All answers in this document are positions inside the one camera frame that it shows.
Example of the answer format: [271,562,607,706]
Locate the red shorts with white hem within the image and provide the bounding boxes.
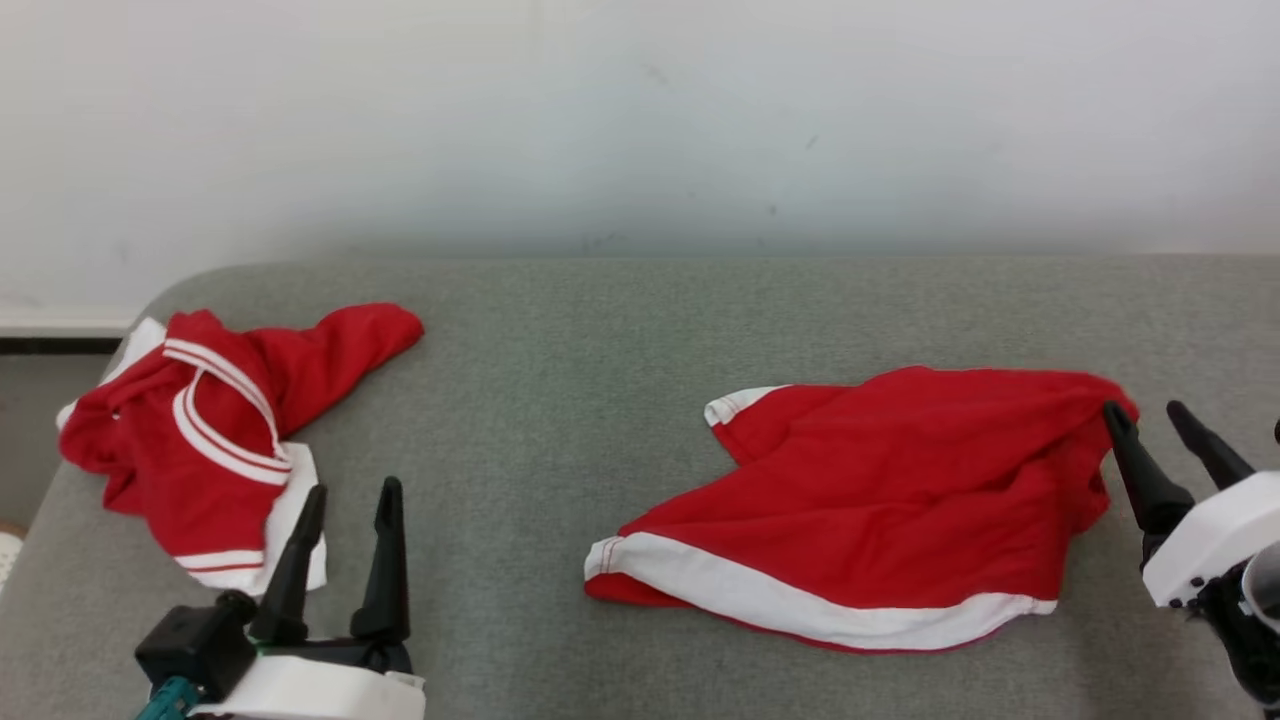
[583,365,1141,656]

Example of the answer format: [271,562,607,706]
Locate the red white basketball jersey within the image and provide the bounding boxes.
[55,303,426,598]

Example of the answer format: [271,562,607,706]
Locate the white and black wall baseboard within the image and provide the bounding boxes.
[0,305,141,356]

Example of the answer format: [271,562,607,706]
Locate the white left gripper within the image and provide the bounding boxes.
[190,476,426,720]

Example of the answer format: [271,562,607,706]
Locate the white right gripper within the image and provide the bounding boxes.
[1103,400,1280,609]

